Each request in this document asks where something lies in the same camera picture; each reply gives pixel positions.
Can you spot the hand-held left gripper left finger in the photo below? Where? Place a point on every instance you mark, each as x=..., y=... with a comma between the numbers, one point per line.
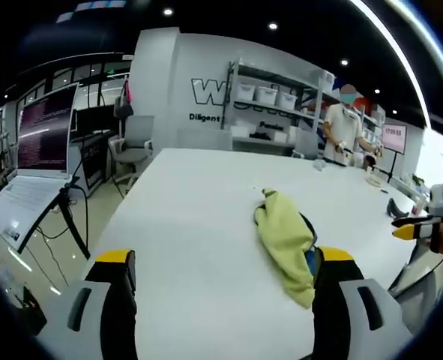
x=93, y=311

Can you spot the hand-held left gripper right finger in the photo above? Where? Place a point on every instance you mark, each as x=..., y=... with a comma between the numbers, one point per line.
x=341, y=311

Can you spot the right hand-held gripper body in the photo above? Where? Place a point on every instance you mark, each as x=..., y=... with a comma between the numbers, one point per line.
x=442, y=202

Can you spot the yellow-green garment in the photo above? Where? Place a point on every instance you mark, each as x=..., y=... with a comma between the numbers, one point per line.
x=281, y=232

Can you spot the black curved object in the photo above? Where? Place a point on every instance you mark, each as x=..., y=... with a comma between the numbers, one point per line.
x=395, y=210

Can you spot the white plate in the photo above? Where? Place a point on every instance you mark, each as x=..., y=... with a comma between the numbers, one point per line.
x=375, y=181

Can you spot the pink screen on stand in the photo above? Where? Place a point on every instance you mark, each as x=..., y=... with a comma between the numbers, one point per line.
x=393, y=138

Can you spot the black panel stand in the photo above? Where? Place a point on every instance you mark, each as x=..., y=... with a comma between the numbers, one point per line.
x=69, y=221

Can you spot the small white crumpled object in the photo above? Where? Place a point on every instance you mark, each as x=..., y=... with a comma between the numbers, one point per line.
x=320, y=165

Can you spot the tilted white display panel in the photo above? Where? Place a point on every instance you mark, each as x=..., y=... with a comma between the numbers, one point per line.
x=18, y=206

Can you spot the grey office chair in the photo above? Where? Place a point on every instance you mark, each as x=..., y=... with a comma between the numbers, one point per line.
x=135, y=146

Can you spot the white storage bin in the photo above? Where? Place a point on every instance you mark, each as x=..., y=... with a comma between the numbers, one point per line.
x=267, y=95
x=288, y=99
x=246, y=92

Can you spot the grey metal shelf rack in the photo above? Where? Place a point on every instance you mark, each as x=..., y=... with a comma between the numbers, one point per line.
x=277, y=108

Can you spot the large dark monitor screen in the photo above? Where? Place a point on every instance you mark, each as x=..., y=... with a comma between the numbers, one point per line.
x=45, y=131

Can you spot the grey hanging bag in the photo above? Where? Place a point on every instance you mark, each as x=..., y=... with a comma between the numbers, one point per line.
x=123, y=107

